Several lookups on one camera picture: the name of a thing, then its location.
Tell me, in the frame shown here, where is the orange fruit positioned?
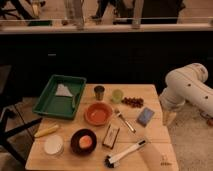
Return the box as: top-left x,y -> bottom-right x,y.
79,135 -> 92,149

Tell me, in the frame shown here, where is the white dish brush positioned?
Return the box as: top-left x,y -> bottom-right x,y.
104,140 -> 146,168

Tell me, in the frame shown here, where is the dark bowl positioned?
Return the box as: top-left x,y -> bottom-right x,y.
70,129 -> 97,156

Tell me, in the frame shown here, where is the white lidded container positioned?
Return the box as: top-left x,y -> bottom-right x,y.
44,135 -> 63,155

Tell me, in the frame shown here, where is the small brown box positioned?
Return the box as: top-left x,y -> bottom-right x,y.
103,124 -> 120,149

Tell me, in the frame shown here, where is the white cloth in tray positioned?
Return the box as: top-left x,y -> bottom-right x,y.
55,84 -> 72,97

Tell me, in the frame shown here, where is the bunch of red grapes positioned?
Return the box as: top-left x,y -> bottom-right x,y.
122,97 -> 144,108

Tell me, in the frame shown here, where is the red bowl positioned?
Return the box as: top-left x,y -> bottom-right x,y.
84,102 -> 112,126

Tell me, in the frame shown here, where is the green plastic tray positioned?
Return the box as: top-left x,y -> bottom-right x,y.
33,75 -> 86,120

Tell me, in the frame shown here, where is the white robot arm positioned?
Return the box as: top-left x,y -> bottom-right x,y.
159,63 -> 213,126

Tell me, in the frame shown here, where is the metal cup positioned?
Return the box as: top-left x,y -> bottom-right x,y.
94,85 -> 105,101

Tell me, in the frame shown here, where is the black chair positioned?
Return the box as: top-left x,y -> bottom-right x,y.
0,64 -> 43,166

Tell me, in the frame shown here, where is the silver fork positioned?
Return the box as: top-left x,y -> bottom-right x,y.
114,109 -> 136,133

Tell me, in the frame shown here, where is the green plastic cup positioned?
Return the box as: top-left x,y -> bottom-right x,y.
112,89 -> 123,103

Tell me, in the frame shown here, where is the blue sponge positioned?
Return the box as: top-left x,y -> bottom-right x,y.
137,108 -> 154,127

